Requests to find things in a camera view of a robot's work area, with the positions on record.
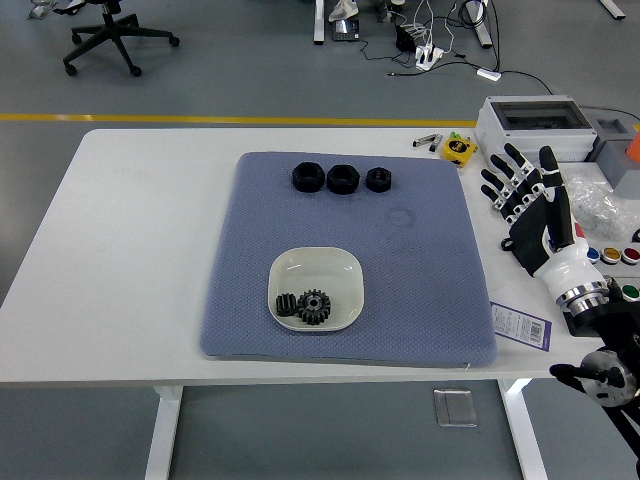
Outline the small black gear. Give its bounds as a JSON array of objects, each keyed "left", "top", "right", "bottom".
[{"left": 275, "top": 292, "right": 303, "bottom": 319}]

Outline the grey plastic box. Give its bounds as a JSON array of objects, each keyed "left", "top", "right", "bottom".
[{"left": 582, "top": 108, "right": 640, "bottom": 194}]

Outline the purple white label card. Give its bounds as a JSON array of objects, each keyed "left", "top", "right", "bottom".
[{"left": 489, "top": 301, "right": 554, "bottom": 351}]

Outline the yellow tape measure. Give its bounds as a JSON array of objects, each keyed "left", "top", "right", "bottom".
[{"left": 441, "top": 138, "right": 480, "bottom": 168}]

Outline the black metal bracket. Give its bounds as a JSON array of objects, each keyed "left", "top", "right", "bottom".
[{"left": 564, "top": 308, "right": 604, "bottom": 337}]

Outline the clear bag of white parts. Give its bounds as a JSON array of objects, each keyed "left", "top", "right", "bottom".
[{"left": 567, "top": 174, "right": 640, "bottom": 242}]

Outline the white shoe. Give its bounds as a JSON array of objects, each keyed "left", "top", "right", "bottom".
[{"left": 327, "top": 0, "right": 359, "bottom": 24}]

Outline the black office chair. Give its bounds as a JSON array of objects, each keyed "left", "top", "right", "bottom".
[{"left": 63, "top": 0, "right": 181, "bottom": 78}]

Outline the grey electrical enclosure box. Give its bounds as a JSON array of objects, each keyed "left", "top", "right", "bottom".
[{"left": 473, "top": 96, "right": 599, "bottom": 174}]

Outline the small black hex nut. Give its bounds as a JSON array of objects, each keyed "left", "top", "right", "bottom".
[{"left": 365, "top": 168, "right": 394, "bottom": 193}]

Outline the blue-grey textured mat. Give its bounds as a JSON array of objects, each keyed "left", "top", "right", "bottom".
[{"left": 199, "top": 151, "right": 500, "bottom": 369}]

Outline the white table leg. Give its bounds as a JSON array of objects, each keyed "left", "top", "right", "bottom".
[
  {"left": 498, "top": 378, "right": 550, "bottom": 480},
  {"left": 143, "top": 385, "right": 184, "bottom": 480}
]

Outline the white power strip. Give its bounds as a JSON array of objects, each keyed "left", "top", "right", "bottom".
[{"left": 414, "top": 44, "right": 446, "bottom": 71}]

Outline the white flat box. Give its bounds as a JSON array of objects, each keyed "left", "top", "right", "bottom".
[{"left": 558, "top": 162, "right": 609, "bottom": 182}]

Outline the white square dish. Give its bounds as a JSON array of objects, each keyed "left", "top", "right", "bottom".
[{"left": 268, "top": 246, "right": 365, "bottom": 333}]

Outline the large black gear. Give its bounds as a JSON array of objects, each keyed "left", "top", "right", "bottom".
[{"left": 297, "top": 288, "right": 333, "bottom": 327}]

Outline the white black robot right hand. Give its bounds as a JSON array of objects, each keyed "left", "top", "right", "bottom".
[{"left": 480, "top": 143, "right": 604, "bottom": 302}]

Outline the large black hex nut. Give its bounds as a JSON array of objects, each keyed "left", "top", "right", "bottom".
[
  {"left": 291, "top": 161, "right": 325, "bottom": 195},
  {"left": 326, "top": 164, "right": 361, "bottom": 196}
]

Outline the black power adapter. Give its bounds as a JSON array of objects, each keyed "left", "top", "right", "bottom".
[{"left": 394, "top": 23, "right": 419, "bottom": 53}]

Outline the metal floor socket plate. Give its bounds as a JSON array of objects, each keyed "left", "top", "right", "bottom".
[{"left": 432, "top": 388, "right": 479, "bottom": 428}]

